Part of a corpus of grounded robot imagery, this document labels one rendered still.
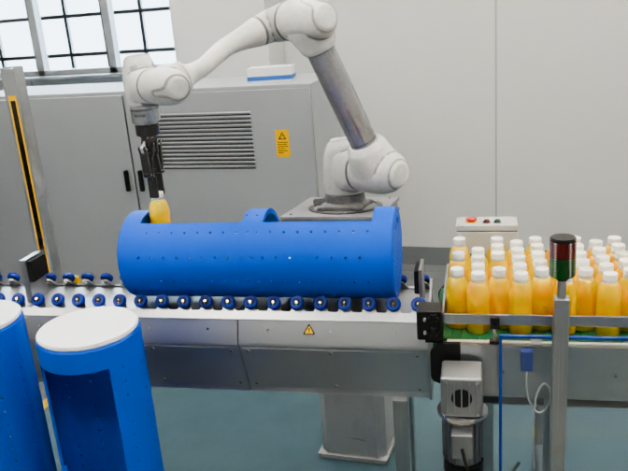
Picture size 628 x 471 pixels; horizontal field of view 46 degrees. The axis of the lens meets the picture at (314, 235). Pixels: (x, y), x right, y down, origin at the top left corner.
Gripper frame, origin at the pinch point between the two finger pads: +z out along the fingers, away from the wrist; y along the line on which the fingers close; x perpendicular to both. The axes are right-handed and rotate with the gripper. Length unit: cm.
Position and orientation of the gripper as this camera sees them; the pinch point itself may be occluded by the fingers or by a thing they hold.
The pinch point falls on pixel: (156, 185)
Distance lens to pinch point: 245.4
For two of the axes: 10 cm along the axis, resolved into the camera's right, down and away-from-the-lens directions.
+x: 9.8, -0.1, -2.2
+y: -2.0, 3.2, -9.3
